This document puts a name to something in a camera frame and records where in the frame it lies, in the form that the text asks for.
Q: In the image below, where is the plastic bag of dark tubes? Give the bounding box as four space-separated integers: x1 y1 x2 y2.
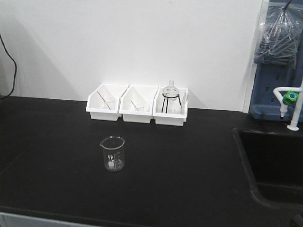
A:
254 0 303 69

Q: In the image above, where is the black lab sink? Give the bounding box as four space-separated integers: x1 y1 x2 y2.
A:
232 128 303 210

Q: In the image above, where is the small beaker in bin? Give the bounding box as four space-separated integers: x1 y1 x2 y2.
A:
104 97 116 110
134 104 144 112

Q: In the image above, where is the right white storage bin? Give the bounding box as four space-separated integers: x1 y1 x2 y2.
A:
152 87 188 126

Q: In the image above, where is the blue pegboard drying rack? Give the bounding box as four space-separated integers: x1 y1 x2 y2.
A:
248 0 303 122

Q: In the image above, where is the black cable on wall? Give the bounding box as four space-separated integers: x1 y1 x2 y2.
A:
0 34 18 99

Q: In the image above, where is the clear glass beaker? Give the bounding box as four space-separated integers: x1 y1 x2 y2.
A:
100 136 125 172

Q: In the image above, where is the left white storage bin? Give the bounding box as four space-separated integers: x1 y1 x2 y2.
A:
86 84 129 121

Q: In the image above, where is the wooden stirring rod left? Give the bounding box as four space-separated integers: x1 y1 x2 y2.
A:
96 91 111 110

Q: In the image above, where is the clear glass flask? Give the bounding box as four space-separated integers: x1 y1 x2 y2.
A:
162 80 180 101

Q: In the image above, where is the small beaker in left bin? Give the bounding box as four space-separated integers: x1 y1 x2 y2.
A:
104 97 116 110

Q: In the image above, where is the middle white storage bin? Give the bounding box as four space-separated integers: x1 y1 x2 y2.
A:
119 85 158 123

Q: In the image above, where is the small beaker in middle bin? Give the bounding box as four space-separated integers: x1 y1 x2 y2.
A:
134 104 144 112

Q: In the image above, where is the white lab faucet green knob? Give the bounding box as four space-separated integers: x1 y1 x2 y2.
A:
273 83 303 131

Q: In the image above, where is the white storage bin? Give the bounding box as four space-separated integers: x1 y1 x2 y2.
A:
152 87 188 126
119 85 158 123
86 84 129 121

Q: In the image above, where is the black wire tripod stand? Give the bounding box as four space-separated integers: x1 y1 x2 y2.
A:
161 92 182 114

